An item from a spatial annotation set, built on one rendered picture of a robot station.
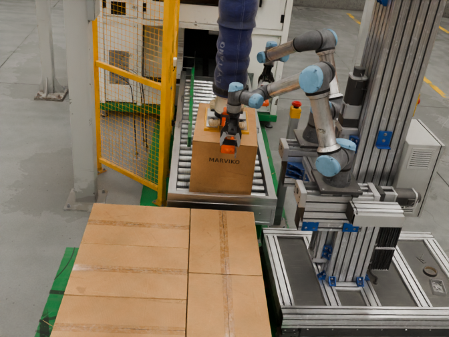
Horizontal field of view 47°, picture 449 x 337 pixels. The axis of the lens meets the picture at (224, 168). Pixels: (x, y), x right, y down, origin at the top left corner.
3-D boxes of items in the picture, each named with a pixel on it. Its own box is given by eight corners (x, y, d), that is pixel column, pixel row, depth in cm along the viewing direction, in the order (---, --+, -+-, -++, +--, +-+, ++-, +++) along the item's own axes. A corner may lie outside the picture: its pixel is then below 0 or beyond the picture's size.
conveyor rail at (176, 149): (180, 87, 538) (180, 70, 529) (184, 88, 538) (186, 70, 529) (166, 216, 338) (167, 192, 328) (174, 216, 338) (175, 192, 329)
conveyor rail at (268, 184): (242, 92, 543) (244, 75, 533) (246, 92, 543) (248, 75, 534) (264, 222, 343) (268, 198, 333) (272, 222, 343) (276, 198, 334)
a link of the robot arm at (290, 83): (338, 53, 251) (259, 82, 283) (328, 57, 243) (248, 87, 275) (346, 75, 253) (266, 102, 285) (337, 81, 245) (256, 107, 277)
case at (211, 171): (195, 152, 388) (199, 102, 368) (248, 157, 389) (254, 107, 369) (188, 195, 336) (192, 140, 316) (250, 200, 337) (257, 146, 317)
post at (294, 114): (271, 220, 415) (290, 105, 366) (279, 220, 416) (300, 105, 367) (272, 225, 410) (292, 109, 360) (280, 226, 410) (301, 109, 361)
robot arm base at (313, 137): (323, 132, 322) (327, 118, 317) (329, 144, 309) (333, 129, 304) (300, 131, 320) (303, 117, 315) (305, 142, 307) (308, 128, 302)
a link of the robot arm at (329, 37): (321, 122, 315) (305, 32, 309) (338, 118, 323) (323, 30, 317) (335, 120, 305) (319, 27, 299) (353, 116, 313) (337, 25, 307)
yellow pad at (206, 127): (205, 109, 358) (206, 103, 356) (219, 111, 359) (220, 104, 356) (203, 131, 329) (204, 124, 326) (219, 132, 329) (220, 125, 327)
